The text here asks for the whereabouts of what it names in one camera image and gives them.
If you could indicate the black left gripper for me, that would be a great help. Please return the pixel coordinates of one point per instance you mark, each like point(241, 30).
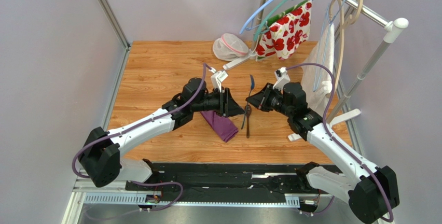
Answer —
point(228, 107)

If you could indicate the white towel on hanger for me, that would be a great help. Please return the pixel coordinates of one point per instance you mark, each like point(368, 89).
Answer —
point(316, 81)

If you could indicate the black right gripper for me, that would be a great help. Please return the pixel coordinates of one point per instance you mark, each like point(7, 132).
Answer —
point(264, 97)

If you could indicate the purple cloth napkin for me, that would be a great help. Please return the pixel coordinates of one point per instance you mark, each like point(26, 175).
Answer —
point(222, 126)

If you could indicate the light blue plastic hanger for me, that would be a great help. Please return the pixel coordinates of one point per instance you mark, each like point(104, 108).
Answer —
point(269, 7)

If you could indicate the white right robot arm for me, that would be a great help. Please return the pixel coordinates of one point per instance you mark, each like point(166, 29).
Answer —
point(370, 191)

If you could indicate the red poppy floral cloth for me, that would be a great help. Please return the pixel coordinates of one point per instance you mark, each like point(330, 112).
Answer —
point(283, 37)

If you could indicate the blue thin wire hanger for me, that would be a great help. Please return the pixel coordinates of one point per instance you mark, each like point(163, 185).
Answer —
point(326, 29)

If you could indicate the white mesh laundry bag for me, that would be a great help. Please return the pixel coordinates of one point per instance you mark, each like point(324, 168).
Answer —
point(229, 47)

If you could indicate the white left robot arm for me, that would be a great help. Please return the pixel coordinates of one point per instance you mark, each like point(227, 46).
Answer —
point(100, 157)

